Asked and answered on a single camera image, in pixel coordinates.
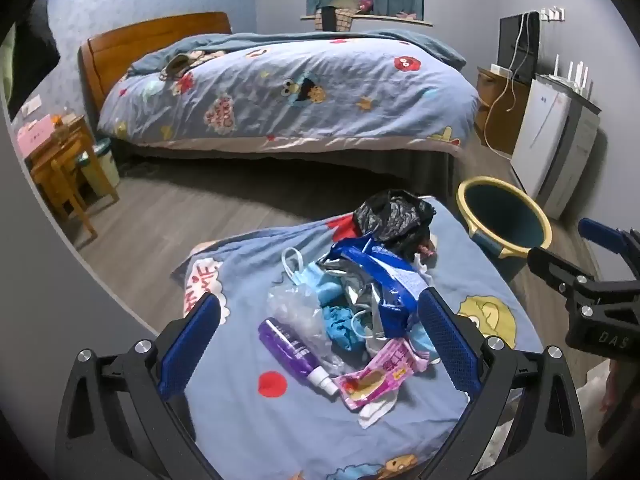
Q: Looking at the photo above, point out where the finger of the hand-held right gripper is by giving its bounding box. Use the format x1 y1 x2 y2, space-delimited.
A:
527 246 601 311
578 217 640 281

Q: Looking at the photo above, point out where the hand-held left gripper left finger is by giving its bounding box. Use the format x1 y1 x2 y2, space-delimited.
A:
54 292 223 480

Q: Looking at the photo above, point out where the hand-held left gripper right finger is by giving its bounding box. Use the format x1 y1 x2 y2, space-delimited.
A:
417 287 588 480

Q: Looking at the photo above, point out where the blue face mask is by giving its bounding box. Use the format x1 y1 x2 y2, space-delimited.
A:
281 247 346 311
400 325 443 367

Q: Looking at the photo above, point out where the blue bin with yellow rim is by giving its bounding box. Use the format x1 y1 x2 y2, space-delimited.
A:
456 176 553 263

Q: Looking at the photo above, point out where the pink snack wrapper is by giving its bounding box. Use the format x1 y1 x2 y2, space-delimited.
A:
332 337 431 411

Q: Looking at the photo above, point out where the purple bottle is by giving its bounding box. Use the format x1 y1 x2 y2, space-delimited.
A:
257 317 340 396

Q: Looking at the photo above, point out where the white tissue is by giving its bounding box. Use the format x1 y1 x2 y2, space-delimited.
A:
357 392 401 431

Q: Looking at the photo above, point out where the blue foil packet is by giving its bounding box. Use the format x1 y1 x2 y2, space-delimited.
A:
330 237 431 341

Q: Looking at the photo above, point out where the teal cloth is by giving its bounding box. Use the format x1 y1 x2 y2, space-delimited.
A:
322 305 373 353

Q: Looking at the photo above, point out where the clear plastic bag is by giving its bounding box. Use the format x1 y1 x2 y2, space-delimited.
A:
265 280 341 366

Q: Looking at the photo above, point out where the silver foil wrapper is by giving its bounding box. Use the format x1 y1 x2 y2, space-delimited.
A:
317 256 383 308

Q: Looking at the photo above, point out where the black plastic bag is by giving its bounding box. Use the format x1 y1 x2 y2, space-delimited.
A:
352 189 437 256

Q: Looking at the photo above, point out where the person's right hand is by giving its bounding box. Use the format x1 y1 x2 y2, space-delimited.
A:
606 355 640 408

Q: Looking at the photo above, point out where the white air purifier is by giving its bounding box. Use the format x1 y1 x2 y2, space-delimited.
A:
510 74 601 220

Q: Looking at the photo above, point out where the blue printed blanket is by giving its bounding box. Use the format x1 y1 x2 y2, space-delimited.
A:
172 195 546 480

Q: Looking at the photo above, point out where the wooden cabinet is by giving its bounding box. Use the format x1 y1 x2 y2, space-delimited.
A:
475 66 531 156

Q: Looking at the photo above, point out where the white router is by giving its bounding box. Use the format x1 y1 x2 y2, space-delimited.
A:
542 55 593 98

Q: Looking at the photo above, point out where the small white bin green lid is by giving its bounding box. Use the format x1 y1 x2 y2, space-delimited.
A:
80 137 121 200

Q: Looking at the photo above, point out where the black television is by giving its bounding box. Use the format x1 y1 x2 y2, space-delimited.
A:
499 11 540 83

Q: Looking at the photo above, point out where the wooden nightstand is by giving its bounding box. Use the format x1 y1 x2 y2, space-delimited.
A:
22 115 121 241

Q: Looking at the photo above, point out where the pink box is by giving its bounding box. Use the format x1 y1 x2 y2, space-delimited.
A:
16 115 56 147

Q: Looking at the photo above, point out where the bed with cartoon duvet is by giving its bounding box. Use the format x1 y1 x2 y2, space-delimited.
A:
97 30 483 153

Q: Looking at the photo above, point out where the wooden bed headboard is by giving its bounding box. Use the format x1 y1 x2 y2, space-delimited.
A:
78 11 233 116

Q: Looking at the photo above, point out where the plaid cloth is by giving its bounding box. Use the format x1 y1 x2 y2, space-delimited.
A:
315 6 356 33

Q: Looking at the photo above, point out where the dark cloth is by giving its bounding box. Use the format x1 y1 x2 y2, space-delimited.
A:
12 0 61 91

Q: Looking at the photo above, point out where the white cable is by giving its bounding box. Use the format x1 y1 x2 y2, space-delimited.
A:
482 10 532 161

